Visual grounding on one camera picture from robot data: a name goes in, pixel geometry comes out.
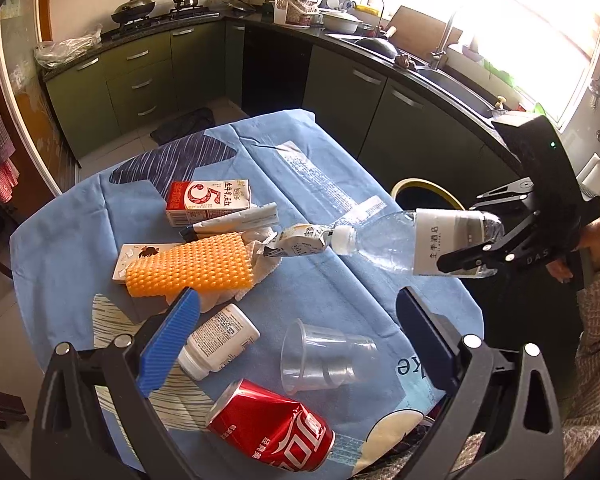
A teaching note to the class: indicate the black gas stove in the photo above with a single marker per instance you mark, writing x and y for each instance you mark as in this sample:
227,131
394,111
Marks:
160,20

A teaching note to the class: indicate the black built-in appliance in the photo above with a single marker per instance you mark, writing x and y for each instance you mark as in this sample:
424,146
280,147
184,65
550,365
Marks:
275,75

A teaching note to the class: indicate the white plastic bucket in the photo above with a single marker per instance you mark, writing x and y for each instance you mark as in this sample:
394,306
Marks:
295,7

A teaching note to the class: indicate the black wok with lid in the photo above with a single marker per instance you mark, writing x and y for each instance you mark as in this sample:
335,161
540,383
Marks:
132,9

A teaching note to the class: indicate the crumpled white drink pouch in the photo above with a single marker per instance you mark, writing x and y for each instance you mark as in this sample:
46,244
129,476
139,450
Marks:
300,242

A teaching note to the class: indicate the red and white milk carton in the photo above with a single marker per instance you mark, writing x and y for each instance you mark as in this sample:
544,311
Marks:
205,200

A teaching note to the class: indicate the cartoon-print paper box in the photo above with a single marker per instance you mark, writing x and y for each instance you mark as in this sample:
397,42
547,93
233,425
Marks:
130,257

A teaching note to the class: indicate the glass pan lid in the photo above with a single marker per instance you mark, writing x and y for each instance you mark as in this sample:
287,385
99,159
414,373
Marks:
237,5

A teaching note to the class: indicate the red soda can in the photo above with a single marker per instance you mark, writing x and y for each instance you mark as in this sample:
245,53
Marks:
270,425

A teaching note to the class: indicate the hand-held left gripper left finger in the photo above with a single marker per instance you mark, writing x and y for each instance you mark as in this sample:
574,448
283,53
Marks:
170,340

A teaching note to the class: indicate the blue printed tablecloth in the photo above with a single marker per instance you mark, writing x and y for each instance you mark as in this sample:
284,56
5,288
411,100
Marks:
305,175

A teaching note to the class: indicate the clear plastic water bottle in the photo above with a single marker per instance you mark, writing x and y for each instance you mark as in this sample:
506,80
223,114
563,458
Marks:
390,240

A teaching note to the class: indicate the orange bumpy sponge pad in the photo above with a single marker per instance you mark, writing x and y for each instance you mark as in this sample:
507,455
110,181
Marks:
190,265

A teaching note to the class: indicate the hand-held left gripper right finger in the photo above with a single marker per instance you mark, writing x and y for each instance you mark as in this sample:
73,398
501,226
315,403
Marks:
425,330

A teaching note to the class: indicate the dark floor mat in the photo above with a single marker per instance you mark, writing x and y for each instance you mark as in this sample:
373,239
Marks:
182,125

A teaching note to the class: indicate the grey and white tube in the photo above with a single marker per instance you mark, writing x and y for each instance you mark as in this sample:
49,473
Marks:
240,220

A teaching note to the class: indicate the kitchen sink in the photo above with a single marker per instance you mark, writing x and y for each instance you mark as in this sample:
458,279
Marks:
460,92

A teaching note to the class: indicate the white crumpled tissue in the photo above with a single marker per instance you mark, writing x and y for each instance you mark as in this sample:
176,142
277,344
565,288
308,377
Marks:
261,270

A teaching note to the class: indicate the wooden cutting board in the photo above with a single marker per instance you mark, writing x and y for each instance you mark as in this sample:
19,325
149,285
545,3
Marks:
420,30

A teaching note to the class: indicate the small metal pot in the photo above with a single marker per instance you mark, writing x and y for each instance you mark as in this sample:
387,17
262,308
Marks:
186,1

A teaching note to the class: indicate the white enamel basin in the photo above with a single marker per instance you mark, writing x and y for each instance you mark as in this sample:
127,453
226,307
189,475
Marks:
341,22

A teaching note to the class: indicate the yellow-rimmed trash bin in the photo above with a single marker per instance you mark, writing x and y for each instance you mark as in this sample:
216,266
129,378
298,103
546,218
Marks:
420,195

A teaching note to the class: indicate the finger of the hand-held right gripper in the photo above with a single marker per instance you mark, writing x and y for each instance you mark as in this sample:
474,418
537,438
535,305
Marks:
465,257
505,191

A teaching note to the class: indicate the clear plastic cup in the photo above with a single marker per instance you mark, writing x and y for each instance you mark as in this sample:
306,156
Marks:
325,355

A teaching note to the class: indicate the clear plastic bag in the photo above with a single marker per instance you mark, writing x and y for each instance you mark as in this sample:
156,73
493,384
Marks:
65,47

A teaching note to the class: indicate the white pill bottle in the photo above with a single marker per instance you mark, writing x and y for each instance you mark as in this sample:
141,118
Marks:
220,335

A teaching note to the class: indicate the metal faucet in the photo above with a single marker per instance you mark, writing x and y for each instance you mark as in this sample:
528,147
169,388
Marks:
442,40

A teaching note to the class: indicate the dark wok in sink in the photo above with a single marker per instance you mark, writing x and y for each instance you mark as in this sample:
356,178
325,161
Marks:
377,46

